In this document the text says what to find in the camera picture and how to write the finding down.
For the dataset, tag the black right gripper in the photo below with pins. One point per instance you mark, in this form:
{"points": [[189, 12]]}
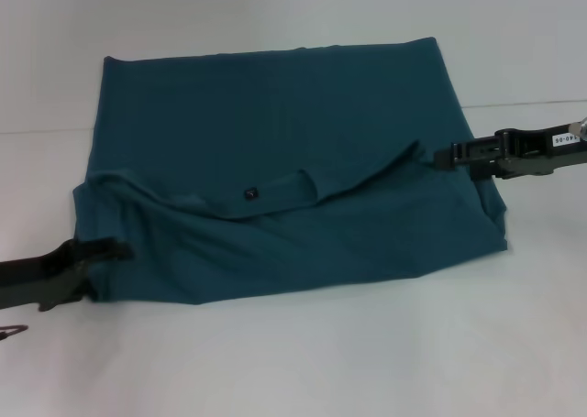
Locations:
{"points": [[536, 153]]}

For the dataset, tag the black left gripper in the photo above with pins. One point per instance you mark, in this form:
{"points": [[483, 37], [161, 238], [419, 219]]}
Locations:
{"points": [[41, 272]]}

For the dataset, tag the teal t-shirt with FREE print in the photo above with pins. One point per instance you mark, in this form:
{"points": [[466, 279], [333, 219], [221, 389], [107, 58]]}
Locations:
{"points": [[275, 183]]}

